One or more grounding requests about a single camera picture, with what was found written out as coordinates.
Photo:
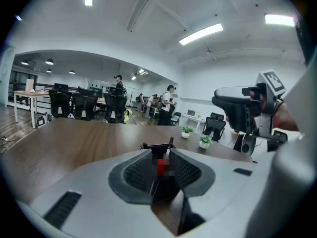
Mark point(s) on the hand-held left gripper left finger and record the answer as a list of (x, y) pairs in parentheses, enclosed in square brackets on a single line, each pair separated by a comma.
[(99, 195)]

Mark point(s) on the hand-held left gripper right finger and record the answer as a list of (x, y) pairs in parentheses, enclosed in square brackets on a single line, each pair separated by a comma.
[(223, 195)]

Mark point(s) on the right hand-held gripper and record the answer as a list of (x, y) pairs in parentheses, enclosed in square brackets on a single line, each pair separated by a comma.
[(266, 123)]

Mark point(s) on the small dark red object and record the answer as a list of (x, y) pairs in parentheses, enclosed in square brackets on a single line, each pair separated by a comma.
[(163, 168)]

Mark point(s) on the black square pen holder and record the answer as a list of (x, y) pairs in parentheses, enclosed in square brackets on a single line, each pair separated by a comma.
[(158, 146)]

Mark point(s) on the person's right forearm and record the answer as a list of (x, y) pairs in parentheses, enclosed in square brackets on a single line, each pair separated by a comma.
[(284, 118)]

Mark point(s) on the black mesh office chair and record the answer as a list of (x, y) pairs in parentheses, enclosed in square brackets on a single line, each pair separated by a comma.
[(215, 126)]

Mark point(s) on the grey oval seat shell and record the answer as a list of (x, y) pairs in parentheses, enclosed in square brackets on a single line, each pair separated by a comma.
[(246, 145)]

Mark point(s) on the open laptop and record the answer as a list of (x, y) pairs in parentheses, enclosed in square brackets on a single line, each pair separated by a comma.
[(191, 112)]

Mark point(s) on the small potted plant white pot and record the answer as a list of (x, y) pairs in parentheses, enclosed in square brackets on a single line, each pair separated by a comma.
[(205, 144), (186, 134)]

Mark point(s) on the black folding chair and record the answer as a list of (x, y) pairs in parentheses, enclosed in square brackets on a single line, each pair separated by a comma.
[(176, 118)]

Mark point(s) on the yellow bag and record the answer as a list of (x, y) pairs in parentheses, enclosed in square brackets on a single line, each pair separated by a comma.
[(128, 115)]

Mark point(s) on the idle grey gripper device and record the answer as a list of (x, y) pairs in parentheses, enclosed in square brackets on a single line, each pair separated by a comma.
[(42, 122)]

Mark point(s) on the white power strip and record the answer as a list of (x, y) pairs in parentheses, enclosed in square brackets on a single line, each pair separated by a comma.
[(5, 139)]

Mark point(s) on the wooden desk with white legs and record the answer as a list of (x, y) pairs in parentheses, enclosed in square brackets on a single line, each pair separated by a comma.
[(27, 93)]

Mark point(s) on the beige box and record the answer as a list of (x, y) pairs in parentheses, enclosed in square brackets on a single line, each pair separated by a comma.
[(29, 85)]

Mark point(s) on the black metal railing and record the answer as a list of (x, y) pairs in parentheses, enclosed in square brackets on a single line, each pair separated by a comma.
[(22, 79)]

